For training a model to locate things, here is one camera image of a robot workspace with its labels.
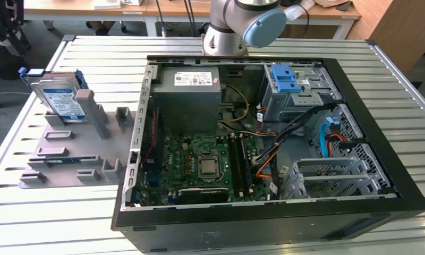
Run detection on silver CPU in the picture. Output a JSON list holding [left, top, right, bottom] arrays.
[[198, 156, 220, 177]]

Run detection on brown cardboard piece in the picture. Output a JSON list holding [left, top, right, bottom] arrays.
[[314, 0, 352, 12]]

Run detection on blue data wire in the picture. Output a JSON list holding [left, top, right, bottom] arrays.
[[319, 116, 342, 162]]

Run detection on grey parts rack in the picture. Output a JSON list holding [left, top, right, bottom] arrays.
[[18, 89, 138, 189]]

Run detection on black PC case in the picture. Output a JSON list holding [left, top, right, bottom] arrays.
[[110, 54, 425, 253]]

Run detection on blue RAM stick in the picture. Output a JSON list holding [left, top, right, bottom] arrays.
[[44, 158, 83, 166]]

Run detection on red wire white connector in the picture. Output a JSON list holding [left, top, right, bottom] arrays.
[[255, 106, 274, 135]]

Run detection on black white wire bundle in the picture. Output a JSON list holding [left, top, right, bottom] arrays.
[[218, 119, 282, 138]]

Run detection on grey power supply unit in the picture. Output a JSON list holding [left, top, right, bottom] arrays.
[[151, 66, 223, 136]]

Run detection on silver disk bay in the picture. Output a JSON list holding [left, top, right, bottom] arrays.
[[282, 156, 394, 200]]

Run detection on red black twisted wire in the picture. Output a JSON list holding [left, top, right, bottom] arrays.
[[147, 107, 160, 163]]

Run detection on yellow wire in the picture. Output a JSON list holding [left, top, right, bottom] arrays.
[[218, 84, 251, 124]]

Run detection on black waste bin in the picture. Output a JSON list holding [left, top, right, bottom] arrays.
[[0, 52, 31, 80]]

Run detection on wooden desk white frame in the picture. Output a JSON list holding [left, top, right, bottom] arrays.
[[23, 0, 363, 40]]

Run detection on green motherboard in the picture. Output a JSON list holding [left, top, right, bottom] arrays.
[[132, 134, 282, 207]]

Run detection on orange wire black connector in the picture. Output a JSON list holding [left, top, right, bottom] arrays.
[[326, 134, 366, 149]]

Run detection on black CPU socket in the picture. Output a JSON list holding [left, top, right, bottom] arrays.
[[195, 151, 226, 183]]

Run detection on black graphics card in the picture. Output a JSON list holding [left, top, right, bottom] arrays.
[[176, 186, 232, 205]]

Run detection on black RAM slot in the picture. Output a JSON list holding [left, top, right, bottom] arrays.
[[228, 134, 244, 196]]

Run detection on person legs under desk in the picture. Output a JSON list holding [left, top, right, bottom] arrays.
[[86, 21, 116, 37]]

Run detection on hard disk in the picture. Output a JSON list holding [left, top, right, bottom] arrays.
[[19, 67, 91, 125]]

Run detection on silver optical drive cage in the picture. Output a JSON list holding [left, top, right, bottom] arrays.
[[262, 63, 343, 123]]

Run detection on blue plastic drive latch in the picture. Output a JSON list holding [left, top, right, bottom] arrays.
[[271, 64, 302, 93]]

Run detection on white book stack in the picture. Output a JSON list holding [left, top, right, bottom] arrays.
[[94, 0, 124, 10]]

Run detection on wooden cabinet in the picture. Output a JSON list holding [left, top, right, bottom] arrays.
[[347, 0, 425, 75]]

